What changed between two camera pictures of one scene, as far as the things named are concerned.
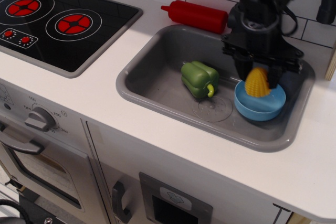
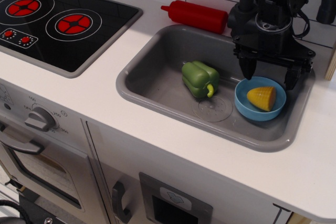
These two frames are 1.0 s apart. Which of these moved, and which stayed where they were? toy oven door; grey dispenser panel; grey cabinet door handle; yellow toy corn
Moved: yellow toy corn
Stayed: grey dispenser panel; toy oven door; grey cabinet door handle
